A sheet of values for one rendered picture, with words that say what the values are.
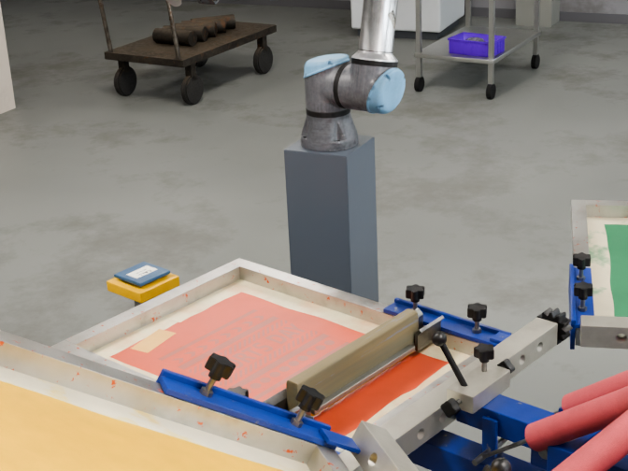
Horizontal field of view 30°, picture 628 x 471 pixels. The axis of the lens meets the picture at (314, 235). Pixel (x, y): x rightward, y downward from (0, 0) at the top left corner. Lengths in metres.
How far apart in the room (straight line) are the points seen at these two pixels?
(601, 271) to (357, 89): 0.74
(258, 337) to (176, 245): 3.08
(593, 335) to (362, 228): 0.87
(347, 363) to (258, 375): 0.24
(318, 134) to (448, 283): 2.21
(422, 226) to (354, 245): 2.66
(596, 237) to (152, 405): 1.68
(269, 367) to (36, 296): 2.91
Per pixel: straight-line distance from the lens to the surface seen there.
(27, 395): 1.59
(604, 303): 2.76
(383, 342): 2.38
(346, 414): 2.30
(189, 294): 2.78
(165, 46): 8.26
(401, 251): 5.44
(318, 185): 3.03
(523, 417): 2.13
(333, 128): 3.00
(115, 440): 1.58
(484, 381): 2.16
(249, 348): 2.56
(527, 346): 2.37
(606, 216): 3.25
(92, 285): 5.33
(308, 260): 3.13
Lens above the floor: 2.14
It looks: 22 degrees down
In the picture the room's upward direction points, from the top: 3 degrees counter-clockwise
